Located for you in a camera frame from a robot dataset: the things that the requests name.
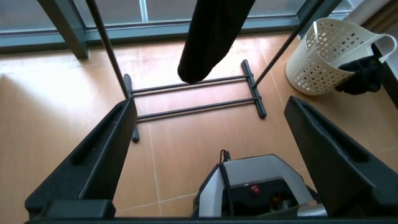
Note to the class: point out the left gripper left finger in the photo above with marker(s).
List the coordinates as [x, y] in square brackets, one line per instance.
[59, 189]

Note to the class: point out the black clothes rack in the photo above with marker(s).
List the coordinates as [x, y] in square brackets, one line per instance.
[192, 109]

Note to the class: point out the window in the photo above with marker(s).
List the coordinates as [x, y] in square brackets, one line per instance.
[31, 37]

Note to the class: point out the white laundry basket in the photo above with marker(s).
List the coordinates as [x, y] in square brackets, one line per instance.
[311, 68]

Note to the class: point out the beige curtain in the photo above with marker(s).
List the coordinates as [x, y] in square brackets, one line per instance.
[370, 9]

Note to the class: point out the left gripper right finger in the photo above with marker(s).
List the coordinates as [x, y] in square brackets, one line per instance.
[342, 186]

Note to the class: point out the black garment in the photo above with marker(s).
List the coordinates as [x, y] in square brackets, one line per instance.
[363, 77]

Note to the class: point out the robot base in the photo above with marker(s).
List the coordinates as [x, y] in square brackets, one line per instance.
[258, 174]

